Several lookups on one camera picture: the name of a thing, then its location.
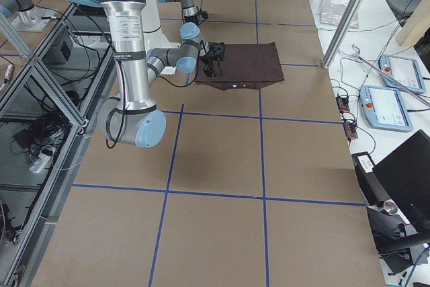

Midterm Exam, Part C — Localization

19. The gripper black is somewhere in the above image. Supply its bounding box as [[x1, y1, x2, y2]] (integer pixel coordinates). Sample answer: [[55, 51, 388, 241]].
[[183, 14, 200, 26], [201, 54, 216, 77]]

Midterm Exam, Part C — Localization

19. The dark brown t-shirt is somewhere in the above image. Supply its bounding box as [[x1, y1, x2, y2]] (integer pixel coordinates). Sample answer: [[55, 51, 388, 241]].
[[196, 42, 284, 90]]

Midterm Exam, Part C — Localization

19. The clear plastic bag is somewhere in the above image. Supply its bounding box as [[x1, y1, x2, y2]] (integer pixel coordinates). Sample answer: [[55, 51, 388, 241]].
[[317, 0, 348, 27]]

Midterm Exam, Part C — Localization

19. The near teach pendant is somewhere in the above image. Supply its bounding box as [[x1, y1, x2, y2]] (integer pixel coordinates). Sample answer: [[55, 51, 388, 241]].
[[359, 85, 413, 132]]

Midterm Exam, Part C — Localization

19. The teach pendant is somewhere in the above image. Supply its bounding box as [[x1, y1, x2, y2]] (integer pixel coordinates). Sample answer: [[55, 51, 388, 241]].
[[359, 85, 413, 132], [379, 54, 426, 94]]

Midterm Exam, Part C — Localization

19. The black box white label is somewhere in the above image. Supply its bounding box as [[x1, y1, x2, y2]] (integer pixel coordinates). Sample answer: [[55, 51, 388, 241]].
[[351, 152, 378, 205]]

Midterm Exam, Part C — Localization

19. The far teach pendant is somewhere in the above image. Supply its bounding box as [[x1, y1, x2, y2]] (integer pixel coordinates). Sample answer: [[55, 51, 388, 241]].
[[379, 54, 426, 94]]

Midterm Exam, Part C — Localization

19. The black laptop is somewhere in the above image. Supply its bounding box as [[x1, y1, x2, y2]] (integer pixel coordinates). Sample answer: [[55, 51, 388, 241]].
[[373, 130, 429, 232]]

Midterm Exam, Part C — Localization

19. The metal cup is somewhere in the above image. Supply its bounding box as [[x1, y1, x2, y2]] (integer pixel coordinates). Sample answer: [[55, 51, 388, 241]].
[[382, 200, 398, 216]]

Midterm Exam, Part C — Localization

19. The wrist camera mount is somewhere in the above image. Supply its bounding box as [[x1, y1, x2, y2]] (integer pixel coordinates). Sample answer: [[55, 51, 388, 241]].
[[196, 11, 209, 24], [208, 42, 225, 62]]

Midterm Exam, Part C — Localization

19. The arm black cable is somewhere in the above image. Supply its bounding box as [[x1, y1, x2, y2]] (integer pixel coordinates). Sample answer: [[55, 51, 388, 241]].
[[103, 61, 222, 149]]

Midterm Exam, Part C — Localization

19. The aluminium frame post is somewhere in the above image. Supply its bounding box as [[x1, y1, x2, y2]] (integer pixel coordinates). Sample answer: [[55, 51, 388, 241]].
[[321, 0, 363, 69]]

